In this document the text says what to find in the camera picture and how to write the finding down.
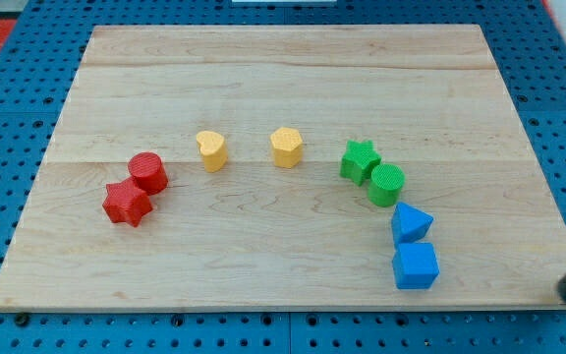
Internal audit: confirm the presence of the blue triangle block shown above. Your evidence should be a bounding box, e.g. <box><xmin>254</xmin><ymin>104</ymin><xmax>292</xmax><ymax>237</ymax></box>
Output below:
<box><xmin>391</xmin><ymin>202</ymin><xmax>434</xmax><ymax>244</ymax></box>

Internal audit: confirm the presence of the yellow heart block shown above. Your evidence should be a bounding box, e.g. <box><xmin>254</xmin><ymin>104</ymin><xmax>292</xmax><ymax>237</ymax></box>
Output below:
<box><xmin>196</xmin><ymin>131</ymin><xmax>228</xmax><ymax>173</ymax></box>

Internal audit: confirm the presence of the red star block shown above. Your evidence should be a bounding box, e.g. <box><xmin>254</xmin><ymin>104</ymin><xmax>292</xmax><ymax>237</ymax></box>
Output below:
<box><xmin>102</xmin><ymin>177</ymin><xmax>153</xmax><ymax>227</ymax></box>

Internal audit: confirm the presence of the yellow hexagon block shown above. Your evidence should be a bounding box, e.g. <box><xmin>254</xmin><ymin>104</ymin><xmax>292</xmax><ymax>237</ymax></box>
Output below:
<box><xmin>270</xmin><ymin>127</ymin><xmax>303</xmax><ymax>168</ymax></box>

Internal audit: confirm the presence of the green star block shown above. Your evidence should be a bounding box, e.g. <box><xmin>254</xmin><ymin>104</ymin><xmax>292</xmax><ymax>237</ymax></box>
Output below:
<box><xmin>340</xmin><ymin>140</ymin><xmax>381</xmax><ymax>186</ymax></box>

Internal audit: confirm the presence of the blue cube block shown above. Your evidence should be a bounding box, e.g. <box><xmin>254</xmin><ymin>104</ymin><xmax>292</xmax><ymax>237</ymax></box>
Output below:
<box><xmin>392</xmin><ymin>243</ymin><xmax>439</xmax><ymax>290</ymax></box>

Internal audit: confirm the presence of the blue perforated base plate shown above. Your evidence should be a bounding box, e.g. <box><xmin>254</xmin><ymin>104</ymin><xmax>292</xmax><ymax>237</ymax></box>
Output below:
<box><xmin>0</xmin><ymin>1</ymin><xmax>566</xmax><ymax>353</ymax></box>

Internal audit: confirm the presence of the green cylinder block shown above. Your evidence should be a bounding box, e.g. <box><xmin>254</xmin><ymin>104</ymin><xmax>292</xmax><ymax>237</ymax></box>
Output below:
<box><xmin>368</xmin><ymin>164</ymin><xmax>406</xmax><ymax>207</ymax></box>

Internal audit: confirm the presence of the wooden board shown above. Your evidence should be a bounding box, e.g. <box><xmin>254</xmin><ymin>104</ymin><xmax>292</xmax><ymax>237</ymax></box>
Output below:
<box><xmin>0</xmin><ymin>25</ymin><xmax>566</xmax><ymax>313</ymax></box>

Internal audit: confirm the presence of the red cylinder block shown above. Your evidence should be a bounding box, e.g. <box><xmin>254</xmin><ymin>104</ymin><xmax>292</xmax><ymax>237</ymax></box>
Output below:
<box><xmin>128</xmin><ymin>151</ymin><xmax>169</xmax><ymax>195</ymax></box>

